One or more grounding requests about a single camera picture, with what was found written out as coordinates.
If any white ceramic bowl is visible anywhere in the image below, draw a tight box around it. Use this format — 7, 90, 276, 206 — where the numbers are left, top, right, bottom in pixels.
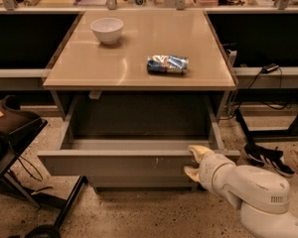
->
90, 18, 124, 45

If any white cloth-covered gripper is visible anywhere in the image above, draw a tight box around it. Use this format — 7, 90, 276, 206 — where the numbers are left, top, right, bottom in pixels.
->
184, 145, 236, 192

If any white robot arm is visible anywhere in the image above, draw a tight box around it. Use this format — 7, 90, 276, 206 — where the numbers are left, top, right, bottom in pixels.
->
184, 145, 298, 238

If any blue foil snack bag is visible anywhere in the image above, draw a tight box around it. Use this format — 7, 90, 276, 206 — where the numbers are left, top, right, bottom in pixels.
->
147, 55, 189, 74

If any black rolling cart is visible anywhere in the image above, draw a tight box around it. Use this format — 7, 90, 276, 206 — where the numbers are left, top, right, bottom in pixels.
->
0, 95, 87, 238

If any black power adapter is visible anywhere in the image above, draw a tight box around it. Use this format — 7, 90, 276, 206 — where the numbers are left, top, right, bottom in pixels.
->
260, 63, 279, 74

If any grey drawer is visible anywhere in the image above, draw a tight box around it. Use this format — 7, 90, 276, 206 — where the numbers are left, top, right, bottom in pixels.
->
87, 177, 198, 188
38, 92, 239, 179

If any grey bottom drawer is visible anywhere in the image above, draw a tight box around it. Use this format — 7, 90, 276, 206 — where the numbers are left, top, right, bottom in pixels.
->
87, 177, 198, 188

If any black sneaker with stripes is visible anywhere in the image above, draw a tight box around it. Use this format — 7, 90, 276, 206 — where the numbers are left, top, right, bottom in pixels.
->
244, 143, 294, 178

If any grey drawer cabinet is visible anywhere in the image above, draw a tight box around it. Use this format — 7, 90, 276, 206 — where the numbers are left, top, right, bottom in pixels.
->
42, 9, 239, 192

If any grey top drawer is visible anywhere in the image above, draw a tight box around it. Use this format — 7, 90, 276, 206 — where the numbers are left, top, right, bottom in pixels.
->
38, 92, 239, 179

